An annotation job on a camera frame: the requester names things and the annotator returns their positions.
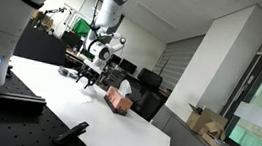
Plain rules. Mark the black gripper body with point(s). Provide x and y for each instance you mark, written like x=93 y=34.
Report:
x=90 y=74

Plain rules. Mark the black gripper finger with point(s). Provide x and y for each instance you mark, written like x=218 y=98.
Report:
x=91 y=83
x=80 y=78

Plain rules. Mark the white wipe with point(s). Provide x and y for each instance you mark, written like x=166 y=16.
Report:
x=125 y=88
x=91 y=92

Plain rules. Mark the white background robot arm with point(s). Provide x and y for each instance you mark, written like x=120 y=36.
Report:
x=119 y=43

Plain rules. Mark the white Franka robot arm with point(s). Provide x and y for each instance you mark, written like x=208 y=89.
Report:
x=10 y=18

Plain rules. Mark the gray metal scrubber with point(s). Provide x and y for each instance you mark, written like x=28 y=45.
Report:
x=63 y=71

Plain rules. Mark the wooden desk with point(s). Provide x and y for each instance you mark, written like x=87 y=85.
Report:
x=72 y=55

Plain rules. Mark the black computer monitor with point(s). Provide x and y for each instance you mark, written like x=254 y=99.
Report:
x=128 y=66
x=115 y=59

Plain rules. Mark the pink brown tissue box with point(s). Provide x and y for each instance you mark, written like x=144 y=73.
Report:
x=117 y=103

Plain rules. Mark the green cloth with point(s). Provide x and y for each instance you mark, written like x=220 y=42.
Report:
x=82 y=28

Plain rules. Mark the black partition panel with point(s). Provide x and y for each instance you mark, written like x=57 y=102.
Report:
x=40 y=46

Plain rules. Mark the black clamp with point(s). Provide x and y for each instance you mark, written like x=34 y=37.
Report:
x=70 y=132

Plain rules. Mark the black office chair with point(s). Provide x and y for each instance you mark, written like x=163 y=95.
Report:
x=145 y=91

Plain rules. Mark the stacked brown cardboard boxes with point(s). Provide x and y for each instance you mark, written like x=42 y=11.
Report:
x=45 y=19

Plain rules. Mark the leaning ladder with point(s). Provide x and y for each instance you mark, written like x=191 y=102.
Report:
x=161 y=65

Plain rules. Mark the gray roller blind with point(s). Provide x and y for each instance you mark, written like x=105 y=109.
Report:
x=179 y=62

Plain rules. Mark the black perforated breadboard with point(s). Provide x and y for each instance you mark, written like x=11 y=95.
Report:
x=3 y=128

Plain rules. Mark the gray low cabinet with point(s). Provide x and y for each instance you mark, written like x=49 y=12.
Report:
x=183 y=143

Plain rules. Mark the open cardboard box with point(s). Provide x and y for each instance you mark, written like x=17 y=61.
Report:
x=204 y=120

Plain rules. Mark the white frosted window strip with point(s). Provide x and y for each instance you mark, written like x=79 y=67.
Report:
x=260 y=117

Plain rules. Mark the white metal rack frame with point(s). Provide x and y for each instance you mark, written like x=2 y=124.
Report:
x=73 y=12

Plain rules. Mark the black metal rail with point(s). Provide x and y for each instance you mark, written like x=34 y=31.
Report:
x=6 y=101

